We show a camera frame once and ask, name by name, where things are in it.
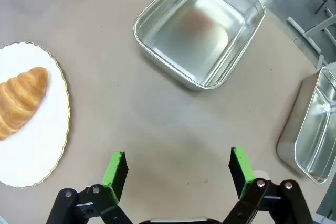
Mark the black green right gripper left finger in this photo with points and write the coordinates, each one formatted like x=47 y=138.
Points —
x=115 y=176

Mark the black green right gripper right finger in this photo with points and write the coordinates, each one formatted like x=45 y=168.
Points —
x=240 y=174

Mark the rectangular steel container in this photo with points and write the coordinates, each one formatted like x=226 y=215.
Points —
x=312 y=134
x=199 y=37

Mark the golden brown croissant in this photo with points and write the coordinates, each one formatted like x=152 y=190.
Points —
x=19 y=100

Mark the white scalloped plate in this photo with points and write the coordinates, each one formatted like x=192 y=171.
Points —
x=39 y=150

